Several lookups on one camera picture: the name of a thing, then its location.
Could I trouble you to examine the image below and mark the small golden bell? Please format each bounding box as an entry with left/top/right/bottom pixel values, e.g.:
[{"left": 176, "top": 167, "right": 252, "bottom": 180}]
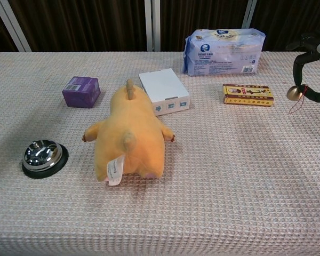
[{"left": 286, "top": 84, "right": 310, "bottom": 115}]

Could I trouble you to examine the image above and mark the chrome call bell, black base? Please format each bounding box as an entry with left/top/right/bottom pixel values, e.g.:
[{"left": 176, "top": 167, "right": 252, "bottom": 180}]
[{"left": 21, "top": 139, "right": 70, "bottom": 180}]

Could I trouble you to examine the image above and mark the yellow and red flat box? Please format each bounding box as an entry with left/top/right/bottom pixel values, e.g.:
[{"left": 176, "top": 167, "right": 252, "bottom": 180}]
[{"left": 222, "top": 83, "right": 275, "bottom": 108}]

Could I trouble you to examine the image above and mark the pale purple tissue pack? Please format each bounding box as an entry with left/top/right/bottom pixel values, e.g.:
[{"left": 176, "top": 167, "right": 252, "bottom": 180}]
[{"left": 181, "top": 27, "right": 267, "bottom": 78}]

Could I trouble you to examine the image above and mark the white cardboard box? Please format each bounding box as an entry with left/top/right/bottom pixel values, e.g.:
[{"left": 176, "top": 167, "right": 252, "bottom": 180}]
[{"left": 138, "top": 68, "right": 191, "bottom": 117}]

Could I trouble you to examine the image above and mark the pink waffle-weave tablecloth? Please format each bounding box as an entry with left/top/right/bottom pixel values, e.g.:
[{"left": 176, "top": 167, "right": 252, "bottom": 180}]
[{"left": 0, "top": 50, "right": 320, "bottom": 256}]

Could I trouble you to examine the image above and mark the yellow plush toy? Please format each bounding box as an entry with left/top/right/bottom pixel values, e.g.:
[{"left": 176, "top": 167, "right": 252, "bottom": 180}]
[{"left": 82, "top": 78, "right": 176, "bottom": 187}]

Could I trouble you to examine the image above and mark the purple cube box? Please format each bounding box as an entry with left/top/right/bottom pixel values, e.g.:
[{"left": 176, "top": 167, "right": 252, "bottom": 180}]
[{"left": 61, "top": 76, "right": 102, "bottom": 109}]

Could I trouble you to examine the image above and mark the white partition post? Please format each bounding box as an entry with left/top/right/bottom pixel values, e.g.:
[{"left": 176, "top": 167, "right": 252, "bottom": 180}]
[
  {"left": 242, "top": 0, "right": 258, "bottom": 30},
  {"left": 144, "top": 0, "right": 162, "bottom": 52},
  {"left": 0, "top": 0, "right": 33, "bottom": 53}
]

